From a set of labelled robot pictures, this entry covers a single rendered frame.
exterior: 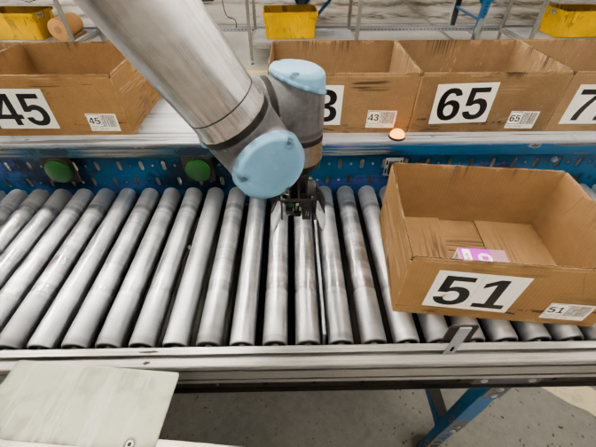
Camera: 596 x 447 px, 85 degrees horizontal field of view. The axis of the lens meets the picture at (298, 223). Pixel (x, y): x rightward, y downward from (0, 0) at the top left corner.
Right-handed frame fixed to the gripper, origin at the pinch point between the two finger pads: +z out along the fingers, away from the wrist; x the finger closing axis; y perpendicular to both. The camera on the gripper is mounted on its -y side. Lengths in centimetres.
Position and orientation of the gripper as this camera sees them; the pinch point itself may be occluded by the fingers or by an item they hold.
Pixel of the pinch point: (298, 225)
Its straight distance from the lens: 77.9
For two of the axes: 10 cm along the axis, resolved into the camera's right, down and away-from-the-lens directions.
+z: 0.0, 7.3, 6.9
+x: 10.0, -0.1, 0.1
